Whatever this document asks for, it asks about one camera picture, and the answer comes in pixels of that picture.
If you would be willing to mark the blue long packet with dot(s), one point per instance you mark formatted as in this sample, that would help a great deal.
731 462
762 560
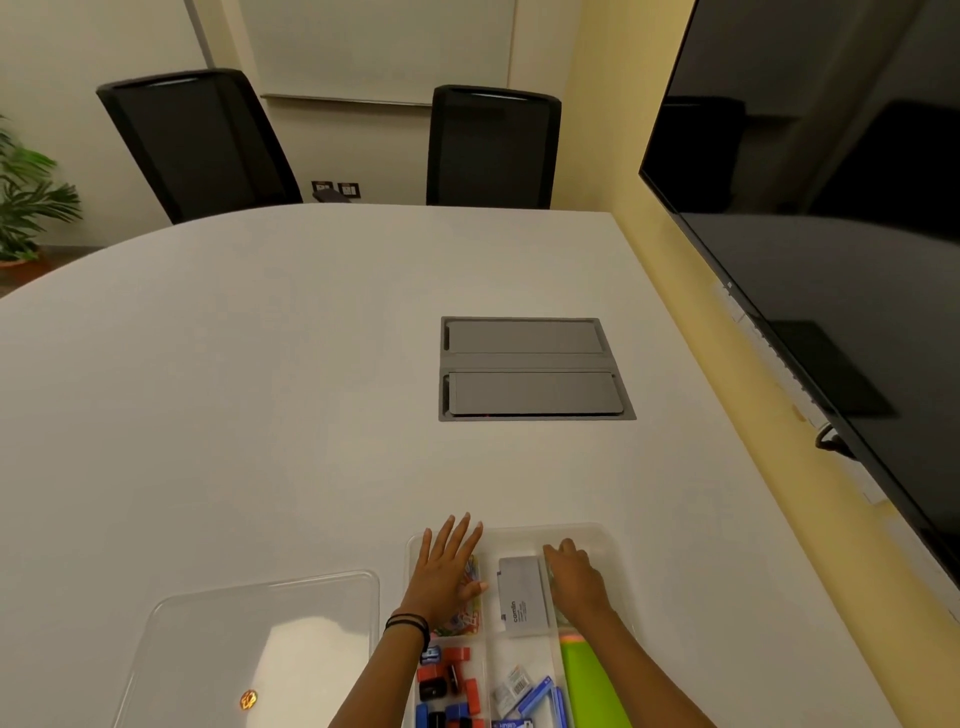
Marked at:
536 697

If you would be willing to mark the black wrist band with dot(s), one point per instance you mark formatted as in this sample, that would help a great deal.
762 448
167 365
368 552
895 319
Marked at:
409 622

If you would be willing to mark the white wall board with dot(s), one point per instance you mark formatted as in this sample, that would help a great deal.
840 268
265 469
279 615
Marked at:
375 45

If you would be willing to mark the large black wall screen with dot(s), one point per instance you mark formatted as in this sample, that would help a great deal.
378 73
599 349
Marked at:
825 225

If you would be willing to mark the person's left middle finger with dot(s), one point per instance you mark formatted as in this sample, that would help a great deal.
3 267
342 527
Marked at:
460 536

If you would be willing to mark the clear plastic lid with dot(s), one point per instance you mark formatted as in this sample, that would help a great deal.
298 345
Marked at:
255 645

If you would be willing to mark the person's right fingers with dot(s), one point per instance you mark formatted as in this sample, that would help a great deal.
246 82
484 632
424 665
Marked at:
566 552

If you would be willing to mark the grey flat case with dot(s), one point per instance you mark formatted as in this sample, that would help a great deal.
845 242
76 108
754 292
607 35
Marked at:
523 600

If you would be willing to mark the green paper pad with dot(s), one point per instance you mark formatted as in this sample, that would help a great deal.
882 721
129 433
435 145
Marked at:
592 686

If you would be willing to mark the green potted plant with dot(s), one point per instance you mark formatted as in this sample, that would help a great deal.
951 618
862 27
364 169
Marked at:
26 202

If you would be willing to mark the white eraser packet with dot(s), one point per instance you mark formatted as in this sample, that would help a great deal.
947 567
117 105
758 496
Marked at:
511 686

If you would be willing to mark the pile of red blue sharpeners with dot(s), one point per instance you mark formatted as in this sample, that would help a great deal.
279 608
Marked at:
450 686

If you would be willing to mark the black wall socket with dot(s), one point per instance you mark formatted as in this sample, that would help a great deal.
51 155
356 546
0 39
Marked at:
349 190
322 189

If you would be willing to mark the person's left thumb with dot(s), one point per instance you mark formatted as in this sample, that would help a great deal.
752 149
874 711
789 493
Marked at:
477 591

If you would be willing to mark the person's left hand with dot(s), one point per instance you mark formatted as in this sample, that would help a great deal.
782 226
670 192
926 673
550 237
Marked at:
442 585

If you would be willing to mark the person's right forearm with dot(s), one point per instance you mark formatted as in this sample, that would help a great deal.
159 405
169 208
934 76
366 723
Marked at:
645 682

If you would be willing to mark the orange round sticker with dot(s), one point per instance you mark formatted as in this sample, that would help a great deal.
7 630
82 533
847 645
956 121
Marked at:
248 700

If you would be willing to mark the person's left forearm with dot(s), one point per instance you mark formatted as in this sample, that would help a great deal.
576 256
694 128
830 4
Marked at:
379 682

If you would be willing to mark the clear plastic organizer box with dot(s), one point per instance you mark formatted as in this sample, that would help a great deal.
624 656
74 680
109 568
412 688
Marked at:
600 544

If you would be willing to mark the person's right hand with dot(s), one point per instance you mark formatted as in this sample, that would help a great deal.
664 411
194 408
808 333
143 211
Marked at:
577 589

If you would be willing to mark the person's left little finger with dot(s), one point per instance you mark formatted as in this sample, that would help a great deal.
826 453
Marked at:
425 549

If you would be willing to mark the colourful printed packet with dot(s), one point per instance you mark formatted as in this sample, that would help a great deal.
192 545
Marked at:
469 619

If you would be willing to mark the black mesh office chair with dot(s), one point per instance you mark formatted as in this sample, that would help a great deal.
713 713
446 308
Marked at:
491 150
202 142

